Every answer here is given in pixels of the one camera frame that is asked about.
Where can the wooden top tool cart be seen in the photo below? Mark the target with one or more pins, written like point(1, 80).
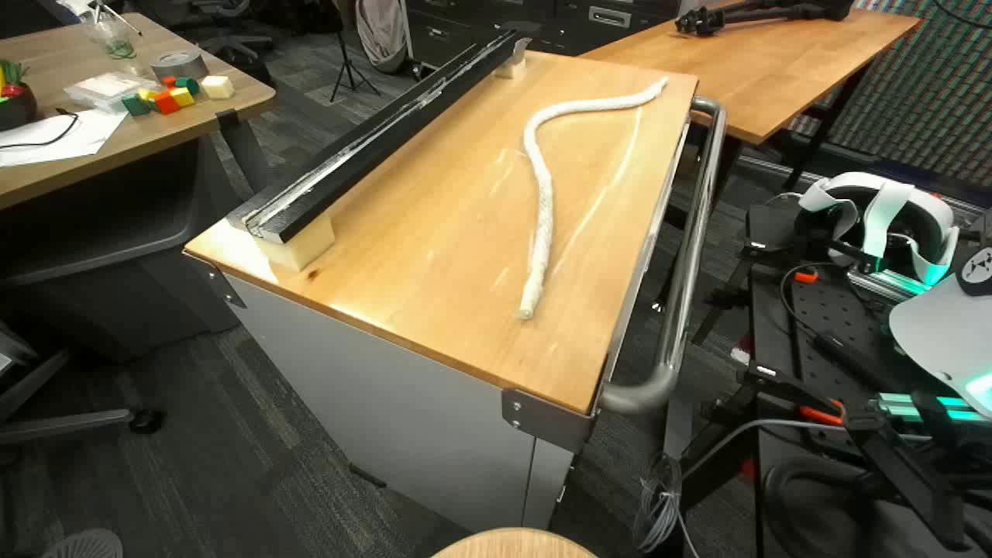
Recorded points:
point(457, 337)

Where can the near wooden support block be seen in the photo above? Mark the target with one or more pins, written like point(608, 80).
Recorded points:
point(306, 247)

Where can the wooden support block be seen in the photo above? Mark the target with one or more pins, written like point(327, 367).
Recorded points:
point(514, 67)
point(306, 247)

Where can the far wooden support block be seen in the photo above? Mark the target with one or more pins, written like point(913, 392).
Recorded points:
point(514, 67)

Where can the round wooden stool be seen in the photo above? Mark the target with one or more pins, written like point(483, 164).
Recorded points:
point(514, 545)

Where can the wooden rear table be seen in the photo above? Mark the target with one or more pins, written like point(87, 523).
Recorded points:
point(765, 77)

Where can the black clamp on table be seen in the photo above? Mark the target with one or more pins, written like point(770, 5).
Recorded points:
point(705, 24)

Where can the cream toy block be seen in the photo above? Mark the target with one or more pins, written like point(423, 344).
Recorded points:
point(219, 88)

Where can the yellow toy block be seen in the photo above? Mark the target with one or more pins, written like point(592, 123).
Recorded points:
point(184, 97)

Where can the wooden side desk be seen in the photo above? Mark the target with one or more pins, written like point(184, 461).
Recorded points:
point(64, 58)

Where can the red toy block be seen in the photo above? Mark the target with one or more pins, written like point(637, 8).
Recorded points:
point(167, 105)

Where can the green toy block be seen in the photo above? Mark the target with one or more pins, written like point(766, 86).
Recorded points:
point(137, 106)

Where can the white VR headset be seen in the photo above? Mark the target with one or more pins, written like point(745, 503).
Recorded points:
point(893, 238)

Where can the clear plastic cup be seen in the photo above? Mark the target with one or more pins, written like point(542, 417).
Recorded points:
point(116, 36)

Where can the white paper sheet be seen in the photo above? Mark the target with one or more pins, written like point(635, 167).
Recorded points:
point(60, 138)

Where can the black fruit bowl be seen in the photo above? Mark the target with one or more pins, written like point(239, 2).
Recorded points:
point(16, 97)

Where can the steel cart handle bar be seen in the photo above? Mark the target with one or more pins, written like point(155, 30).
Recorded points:
point(666, 373)

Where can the long black rail object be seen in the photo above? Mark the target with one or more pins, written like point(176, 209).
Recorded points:
point(357, 152)

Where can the orange handled tool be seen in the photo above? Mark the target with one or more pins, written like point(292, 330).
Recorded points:
point(789, 399)

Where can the grey duct tape roll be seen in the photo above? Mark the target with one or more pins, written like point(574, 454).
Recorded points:
point(178, 67)

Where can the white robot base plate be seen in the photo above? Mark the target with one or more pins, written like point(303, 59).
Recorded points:
point(951, 337)

